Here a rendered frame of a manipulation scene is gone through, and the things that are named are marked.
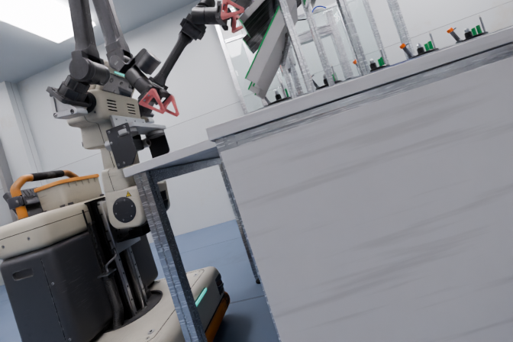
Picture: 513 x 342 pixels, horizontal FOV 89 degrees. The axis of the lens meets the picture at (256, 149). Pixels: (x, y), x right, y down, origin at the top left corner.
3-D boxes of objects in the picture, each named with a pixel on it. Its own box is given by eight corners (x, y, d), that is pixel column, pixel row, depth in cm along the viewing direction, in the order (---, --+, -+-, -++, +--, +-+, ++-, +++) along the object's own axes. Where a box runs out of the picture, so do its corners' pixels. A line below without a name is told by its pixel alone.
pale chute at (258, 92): (257, 94, 98) (247, 89, 99) (263, 99, 111) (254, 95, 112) (291, 24, 95) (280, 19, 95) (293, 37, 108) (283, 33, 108)
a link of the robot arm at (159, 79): (196, 37, 147) (180, 26, 143) (204, 28, 135) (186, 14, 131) (157, 104, 138) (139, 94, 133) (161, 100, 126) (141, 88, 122)
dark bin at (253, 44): (246, 43, 99) (233, 30, 100) (253, 54, 112) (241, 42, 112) (301, -15, 94) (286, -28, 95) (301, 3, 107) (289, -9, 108)
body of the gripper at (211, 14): (230, 14, 99) (212, 13, 100) (222, -1, 89) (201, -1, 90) (229, 30, 99) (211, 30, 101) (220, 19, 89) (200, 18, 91)
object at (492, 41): (209, 140, 56) (204, 127, 57) (249, 149, 206) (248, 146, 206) (863, -74, 53) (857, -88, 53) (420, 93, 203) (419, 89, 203)
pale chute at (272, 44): (256, 84, 83) (244, 78, 84) (263, 91, 96) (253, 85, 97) (296, 0, 80) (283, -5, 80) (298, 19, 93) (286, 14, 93)
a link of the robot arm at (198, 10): (191, 27, 97) (187, 12, 93) (198, 17, 101) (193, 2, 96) (208, 27, 96) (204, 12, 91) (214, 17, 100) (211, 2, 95)
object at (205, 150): (124, 177, 82) (122, 169, 82) (217, 158, 171) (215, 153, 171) (344, 102, 70) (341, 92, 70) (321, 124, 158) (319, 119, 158)
